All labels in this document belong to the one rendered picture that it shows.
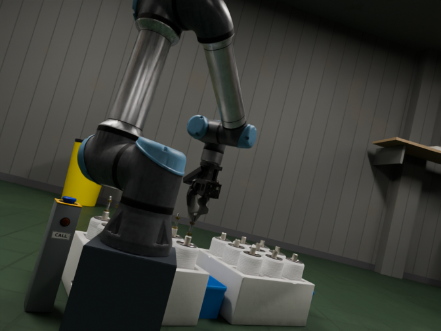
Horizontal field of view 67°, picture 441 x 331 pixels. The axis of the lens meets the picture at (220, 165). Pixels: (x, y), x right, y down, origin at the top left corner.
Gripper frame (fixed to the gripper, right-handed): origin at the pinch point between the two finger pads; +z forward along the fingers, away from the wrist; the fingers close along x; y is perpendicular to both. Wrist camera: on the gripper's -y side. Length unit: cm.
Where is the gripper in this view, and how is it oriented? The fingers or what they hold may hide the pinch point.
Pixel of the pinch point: (192, 217)
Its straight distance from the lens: 120.4
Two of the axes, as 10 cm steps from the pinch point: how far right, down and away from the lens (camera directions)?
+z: -2.5, 9.6, -0.8
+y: 6.2, 1.0, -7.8
